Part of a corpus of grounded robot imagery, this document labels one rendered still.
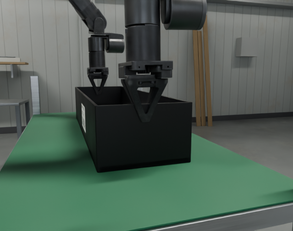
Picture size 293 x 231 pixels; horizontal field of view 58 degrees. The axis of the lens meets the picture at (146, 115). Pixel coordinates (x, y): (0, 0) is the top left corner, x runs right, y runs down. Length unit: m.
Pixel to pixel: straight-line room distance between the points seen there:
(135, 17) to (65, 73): 4.92
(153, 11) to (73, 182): 0.29
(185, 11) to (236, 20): 6.16
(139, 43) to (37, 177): 0.26
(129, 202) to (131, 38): 0.24
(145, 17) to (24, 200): 0.31
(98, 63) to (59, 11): 4.49
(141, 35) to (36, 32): 5.00
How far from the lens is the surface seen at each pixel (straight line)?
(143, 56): 0.42
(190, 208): 0.35
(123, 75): 0.44
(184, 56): 5.89
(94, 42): 0.98
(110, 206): 0.35
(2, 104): 3.09
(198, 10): 0.45
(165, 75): 0.41
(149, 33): 0.43
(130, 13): 0.44
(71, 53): 5.34
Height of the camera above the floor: 1.11
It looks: 9 degrees down
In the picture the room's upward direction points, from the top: straight up
